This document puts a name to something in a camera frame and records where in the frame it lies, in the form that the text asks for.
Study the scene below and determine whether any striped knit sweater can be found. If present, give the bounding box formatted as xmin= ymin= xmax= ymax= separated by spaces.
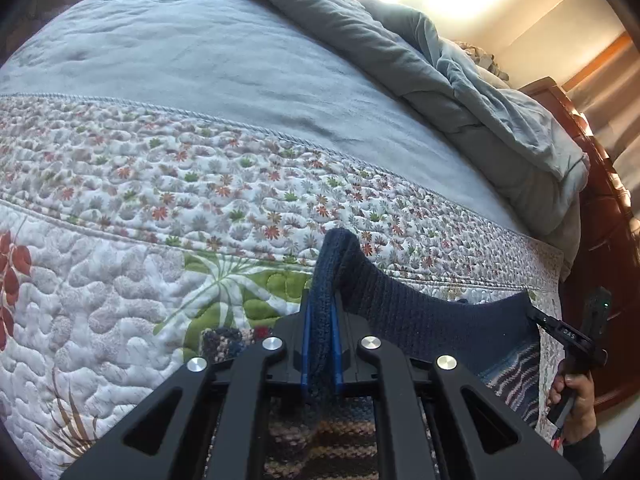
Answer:
xmin=198 ymin=229 xmax=540 ymax=479

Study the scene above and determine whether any patterned pillow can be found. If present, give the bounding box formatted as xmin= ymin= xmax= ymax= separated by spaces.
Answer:
xmin=456 ymin=40 xmax=510 ymax=82

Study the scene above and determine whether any floral quilted bedspread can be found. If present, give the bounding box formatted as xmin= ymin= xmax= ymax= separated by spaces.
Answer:
xmin=0 ymin=0 xmax=566 ymax=480

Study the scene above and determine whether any person's right hand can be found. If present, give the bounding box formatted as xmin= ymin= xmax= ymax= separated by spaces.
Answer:
xmin=547 ymin=361 xmax=597 ymax=444

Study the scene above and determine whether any beige curtain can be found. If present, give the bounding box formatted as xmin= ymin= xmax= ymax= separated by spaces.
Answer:
xmin=563 ymin=34 xmax=640 ymax=207

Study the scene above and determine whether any wooden headboard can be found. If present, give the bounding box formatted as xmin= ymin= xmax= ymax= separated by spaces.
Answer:
xmin=521 ymin=77 xmax=639 ymax=412

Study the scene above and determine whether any grey-green duvet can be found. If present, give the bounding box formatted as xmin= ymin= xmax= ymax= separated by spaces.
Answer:
xmin=169 ymin=0 xmax=591 ymax=276

